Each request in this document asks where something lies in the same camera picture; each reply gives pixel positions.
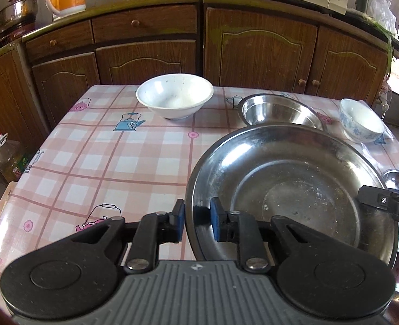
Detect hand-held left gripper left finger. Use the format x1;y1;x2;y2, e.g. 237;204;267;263
69;199;186;275

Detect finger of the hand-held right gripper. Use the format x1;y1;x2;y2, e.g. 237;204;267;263
358;185;399;216

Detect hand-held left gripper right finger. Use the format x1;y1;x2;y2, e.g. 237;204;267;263
210;197;325;275

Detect large steel plate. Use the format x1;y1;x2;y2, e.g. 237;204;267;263
185;124;399;271

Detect white blue floral bowl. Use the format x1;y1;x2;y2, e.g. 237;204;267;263
339;98;386;144

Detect steel bowl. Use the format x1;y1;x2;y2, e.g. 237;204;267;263
238;93;328;132

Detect plain white bowl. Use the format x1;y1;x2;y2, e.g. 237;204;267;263
136;73;214;120

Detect pink checked tablecloth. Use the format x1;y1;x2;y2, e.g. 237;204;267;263
0;84;399;298

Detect pink hanging cloth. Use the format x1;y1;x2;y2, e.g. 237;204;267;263
378;79;393;104

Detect green onion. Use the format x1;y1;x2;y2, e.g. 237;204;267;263
350;8;396;75

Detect wooden two-door cabinet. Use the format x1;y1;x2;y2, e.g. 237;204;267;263
203;0;394;109

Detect cooking oil bottle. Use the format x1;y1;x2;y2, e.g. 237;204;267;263
0;132;31;183

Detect clear plastic bag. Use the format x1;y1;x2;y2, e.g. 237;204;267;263
368;0;398;36

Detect wooden cabinet with drawers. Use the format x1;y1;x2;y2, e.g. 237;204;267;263
22;0;202;132

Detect wooden single-door cabinet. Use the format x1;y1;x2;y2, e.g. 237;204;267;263
0;41;51;183

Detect red induction cooker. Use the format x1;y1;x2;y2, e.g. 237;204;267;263
0;22;38;41

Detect steel cooking pot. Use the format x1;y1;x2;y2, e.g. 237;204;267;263
0;0;40;35

